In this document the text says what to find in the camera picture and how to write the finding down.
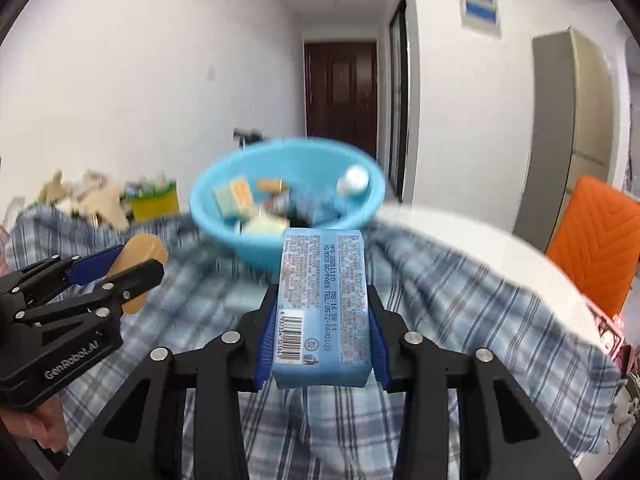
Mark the wall panel with blue windows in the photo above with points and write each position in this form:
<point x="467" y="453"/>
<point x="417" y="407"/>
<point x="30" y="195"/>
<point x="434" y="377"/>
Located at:
<point x="478" y="5"/>

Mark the yellow bin with green rim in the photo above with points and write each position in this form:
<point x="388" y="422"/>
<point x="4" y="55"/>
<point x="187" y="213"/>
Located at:
<point x="155" y="202"/>

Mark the dark brown door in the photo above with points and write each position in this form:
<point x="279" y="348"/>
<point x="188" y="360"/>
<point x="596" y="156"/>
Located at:
<point x="340" y="100"/>

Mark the gold refrigerator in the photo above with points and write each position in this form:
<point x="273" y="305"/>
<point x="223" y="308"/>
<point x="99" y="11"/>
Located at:
<point x="565" y="135"/>

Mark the light blue barcode packet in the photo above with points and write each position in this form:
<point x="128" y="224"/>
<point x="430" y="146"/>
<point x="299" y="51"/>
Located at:
<point x="322" y="300"/>

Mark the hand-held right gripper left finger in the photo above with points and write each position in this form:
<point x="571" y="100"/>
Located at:
<point x="263" y="355"/>

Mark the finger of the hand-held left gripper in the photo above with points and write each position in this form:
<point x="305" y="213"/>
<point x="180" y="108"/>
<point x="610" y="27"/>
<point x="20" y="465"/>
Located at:
<point x="92" y="265"/>
<point x="135" y="280"/>

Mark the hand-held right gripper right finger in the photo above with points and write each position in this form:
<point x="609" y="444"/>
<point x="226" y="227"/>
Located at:
<point x="379" y="355"/>

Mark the black framed sliding door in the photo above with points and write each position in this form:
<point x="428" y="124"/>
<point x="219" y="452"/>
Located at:
<point x="400" y="100"/>

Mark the white plastic bottle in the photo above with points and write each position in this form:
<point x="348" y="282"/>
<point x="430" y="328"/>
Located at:
<point x="353" y="180"/>

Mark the orange quilted chair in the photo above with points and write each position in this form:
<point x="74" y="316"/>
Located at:
<point x="595" y="245"/>

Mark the person's left hand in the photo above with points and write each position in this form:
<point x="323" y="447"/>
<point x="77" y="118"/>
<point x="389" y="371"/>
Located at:
<point x="35" y="425"/>

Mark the blue plastic basin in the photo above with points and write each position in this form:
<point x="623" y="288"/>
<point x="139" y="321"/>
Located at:
<point x="255" y="252"/>

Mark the gold and blue cigarette pack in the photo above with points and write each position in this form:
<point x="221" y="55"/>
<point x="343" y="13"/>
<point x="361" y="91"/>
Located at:
<point x="271" y="186"/>

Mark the cream and orange box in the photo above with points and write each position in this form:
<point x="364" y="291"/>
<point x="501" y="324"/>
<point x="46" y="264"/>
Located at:
<point x="232" y="197"/>

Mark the blue plaid cloth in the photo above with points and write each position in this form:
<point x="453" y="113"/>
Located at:
<point x="450" y="310"/>

